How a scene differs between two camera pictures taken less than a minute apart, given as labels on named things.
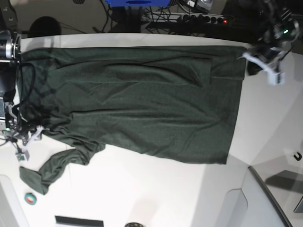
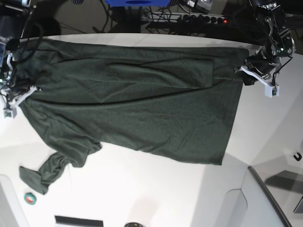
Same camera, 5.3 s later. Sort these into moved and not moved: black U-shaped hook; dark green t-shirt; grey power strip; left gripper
Moved: left gripper
Not moved: dark green t-shirt; grey power strip; black U-shaped hook
